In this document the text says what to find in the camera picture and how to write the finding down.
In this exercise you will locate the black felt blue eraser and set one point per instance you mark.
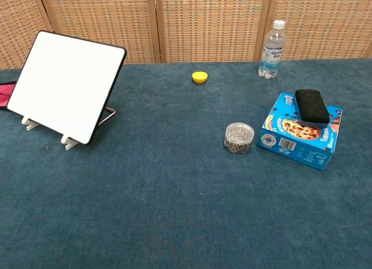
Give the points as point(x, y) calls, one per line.
point(311, 106)

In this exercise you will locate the blue cookie box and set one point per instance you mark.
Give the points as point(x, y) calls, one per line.
point(299, 147)

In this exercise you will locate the clear round clip jar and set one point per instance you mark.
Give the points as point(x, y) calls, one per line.
point(239, 138)

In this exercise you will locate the yellow cupcake mould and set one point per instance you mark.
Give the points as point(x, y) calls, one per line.
point(200, 77)

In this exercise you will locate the teal table cloth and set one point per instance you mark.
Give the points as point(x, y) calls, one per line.
point(174, 193)

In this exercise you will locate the woven rattan screen panel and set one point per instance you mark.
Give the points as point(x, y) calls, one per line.
point(319, 25)
point(101, 19)
point(209, 25)
point(17, 25)

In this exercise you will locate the clear water bottle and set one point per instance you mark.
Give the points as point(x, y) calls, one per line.
point(271, 54)

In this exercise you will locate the pink cloth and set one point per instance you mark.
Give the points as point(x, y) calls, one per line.
point(7, 94)

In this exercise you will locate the white board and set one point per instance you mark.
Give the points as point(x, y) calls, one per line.
point(67, 86)

